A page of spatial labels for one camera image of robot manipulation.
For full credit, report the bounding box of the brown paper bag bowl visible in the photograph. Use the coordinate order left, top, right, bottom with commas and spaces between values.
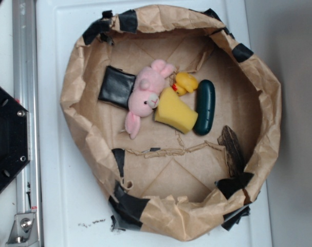
60, 5, 281, 241

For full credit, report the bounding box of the pink plush bunny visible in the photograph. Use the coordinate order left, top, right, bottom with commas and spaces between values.
124, 59, 175, 139

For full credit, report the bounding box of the dark wood bark piece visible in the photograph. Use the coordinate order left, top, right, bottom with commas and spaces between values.
217, 126, 246, 177

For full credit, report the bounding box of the yellow rubber duck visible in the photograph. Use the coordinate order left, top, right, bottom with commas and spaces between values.
172, 72, 198, 96

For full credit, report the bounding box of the aluminium extrusion rail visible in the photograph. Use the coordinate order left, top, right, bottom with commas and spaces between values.
12, 1, 44, 246

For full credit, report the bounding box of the dark green capsule toy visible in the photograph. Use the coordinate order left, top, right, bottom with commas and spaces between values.
193, 79, 215, 135

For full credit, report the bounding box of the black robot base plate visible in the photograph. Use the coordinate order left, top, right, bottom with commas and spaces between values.
0, 87, 29, 194

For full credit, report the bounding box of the yellow sponge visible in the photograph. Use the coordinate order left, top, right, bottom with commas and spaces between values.
154, 87, 198, 134

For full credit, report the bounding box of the black square pad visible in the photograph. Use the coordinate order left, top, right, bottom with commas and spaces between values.
98, 66, 136, 109

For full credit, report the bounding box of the metal corner bracket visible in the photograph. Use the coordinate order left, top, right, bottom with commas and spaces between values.
6, 213, 39, 246

